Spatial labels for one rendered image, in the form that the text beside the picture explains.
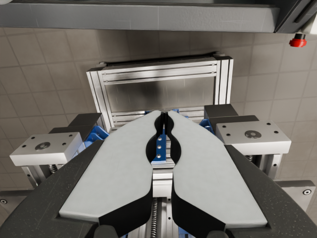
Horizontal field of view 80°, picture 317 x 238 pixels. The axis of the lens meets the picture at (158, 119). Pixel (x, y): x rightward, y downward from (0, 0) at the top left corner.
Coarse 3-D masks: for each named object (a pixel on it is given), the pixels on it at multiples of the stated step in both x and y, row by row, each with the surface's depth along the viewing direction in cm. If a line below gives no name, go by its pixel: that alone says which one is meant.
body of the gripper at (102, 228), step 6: (102, 228) 5; (108, 228) 5; (114, 228) 5; (96, 234) 5; (102, 234) 5; (108, 234) 5; (114, 234) 5; (210, 234) 5; (216, 234) 5; (222, 234) 5
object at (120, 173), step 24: (144, 120) 11; (120, 144) 9; (144, 144) 9; (96, 168) 7; (120, 168) 7; (144, 168) 7; (72, 192) 6; (96, 192) 6; (120, 192) 6; (144, 192) 6; (72, 216) 6; (96, 216) 6; (120, 216) 6; (144, 216) 7
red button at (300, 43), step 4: (296, 36) 47; (300, 36) 46; (304, 36) 46; (292, 40) 48; (296, 40) 47; (300, 40) 46; (304, 40) 47; (292, 44) 48; (296, 44) 47; (300, 44) 47; (304, 44) 47
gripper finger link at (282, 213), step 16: (224, 144) 9; (240, 160) 8; (256, 176) 7; (256, 192) 7; (272, 192) 7; (272, 208) 6; (288, 208) 6; (272, 224) 6; (288, 224) 6; (304, 224) 6
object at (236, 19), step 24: (24, 0) 33; (48, 0) 33; (0, 24) 35; (24, 24) 35; (48, 24) 35; (72, 24) 34; (96, 24) 34; (120, 24) 34; (144, 24) 34; (168, 24) 34; (192, 24) 34; (216, 24) 33; (240, 24) 33; (264, 24) 33
